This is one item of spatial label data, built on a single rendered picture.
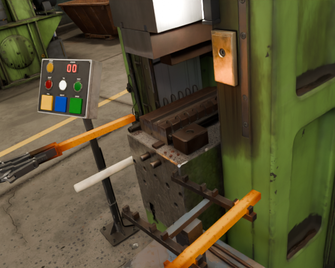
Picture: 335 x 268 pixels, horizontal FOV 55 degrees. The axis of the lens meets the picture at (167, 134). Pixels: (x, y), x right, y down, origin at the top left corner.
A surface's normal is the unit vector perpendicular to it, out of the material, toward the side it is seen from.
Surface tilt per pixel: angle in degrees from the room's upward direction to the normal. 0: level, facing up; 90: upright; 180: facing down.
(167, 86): 90
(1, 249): 0
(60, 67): 60
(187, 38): 90
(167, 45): 90
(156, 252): 0
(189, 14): 90
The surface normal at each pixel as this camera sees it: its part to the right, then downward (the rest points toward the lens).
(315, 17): 0.59, 0.30
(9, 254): -0.14, -0.86
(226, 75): -0.79, 0.40
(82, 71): -0.47, 0.00
